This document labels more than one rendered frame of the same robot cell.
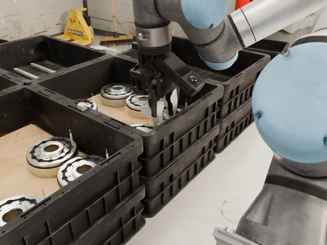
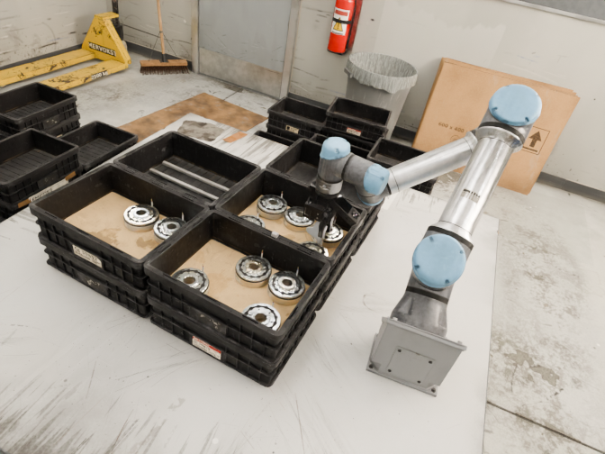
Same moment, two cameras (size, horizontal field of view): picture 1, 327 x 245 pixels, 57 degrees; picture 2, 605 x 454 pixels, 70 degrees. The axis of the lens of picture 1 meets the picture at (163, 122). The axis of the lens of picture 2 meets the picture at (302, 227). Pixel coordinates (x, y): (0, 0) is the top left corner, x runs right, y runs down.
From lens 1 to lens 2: 0.72 m
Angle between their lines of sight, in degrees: 17
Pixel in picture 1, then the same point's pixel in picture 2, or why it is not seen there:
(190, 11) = (369, 186)
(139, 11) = (327, 173)
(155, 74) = (326, 209)
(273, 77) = (425, 249)
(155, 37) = (334, 188)
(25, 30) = (25, 41)
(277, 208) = (416, 305)
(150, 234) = (320, 322)
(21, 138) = (212, 254)
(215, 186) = (356, 284)
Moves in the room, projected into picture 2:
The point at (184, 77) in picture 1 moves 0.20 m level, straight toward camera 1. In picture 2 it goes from (349, 213) to (365, 261)
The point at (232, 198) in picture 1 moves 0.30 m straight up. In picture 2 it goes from (369, 293) to (394, 222)
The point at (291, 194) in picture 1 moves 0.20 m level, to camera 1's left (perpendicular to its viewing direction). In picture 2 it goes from (423, 298) to (350, 302)
